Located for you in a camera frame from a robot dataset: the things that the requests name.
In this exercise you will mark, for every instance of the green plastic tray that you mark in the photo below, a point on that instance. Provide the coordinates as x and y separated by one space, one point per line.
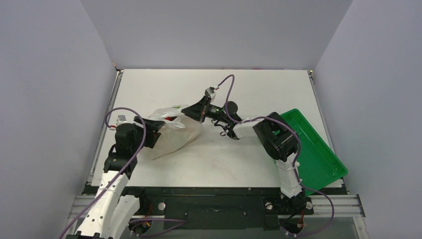
319 166

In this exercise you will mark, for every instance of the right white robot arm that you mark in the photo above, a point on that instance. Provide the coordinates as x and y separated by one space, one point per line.
276 136

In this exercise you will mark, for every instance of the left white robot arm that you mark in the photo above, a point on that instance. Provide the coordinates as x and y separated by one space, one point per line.
109 213

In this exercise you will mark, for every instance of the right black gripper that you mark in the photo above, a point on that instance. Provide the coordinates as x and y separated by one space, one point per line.
203 108

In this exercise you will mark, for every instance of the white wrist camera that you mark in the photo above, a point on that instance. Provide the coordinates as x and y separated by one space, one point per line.
210 92
120 120

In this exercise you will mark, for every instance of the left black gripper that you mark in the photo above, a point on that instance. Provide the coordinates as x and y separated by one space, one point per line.
153 134

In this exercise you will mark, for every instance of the white plastic bag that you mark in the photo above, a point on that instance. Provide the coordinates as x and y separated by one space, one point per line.
178 131

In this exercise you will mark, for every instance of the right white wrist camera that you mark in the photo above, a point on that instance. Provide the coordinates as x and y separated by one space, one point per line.
210 92

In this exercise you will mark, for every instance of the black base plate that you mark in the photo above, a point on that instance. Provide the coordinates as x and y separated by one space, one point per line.
220 208

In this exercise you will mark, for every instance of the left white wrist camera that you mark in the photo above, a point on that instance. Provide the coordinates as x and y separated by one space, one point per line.
120 120

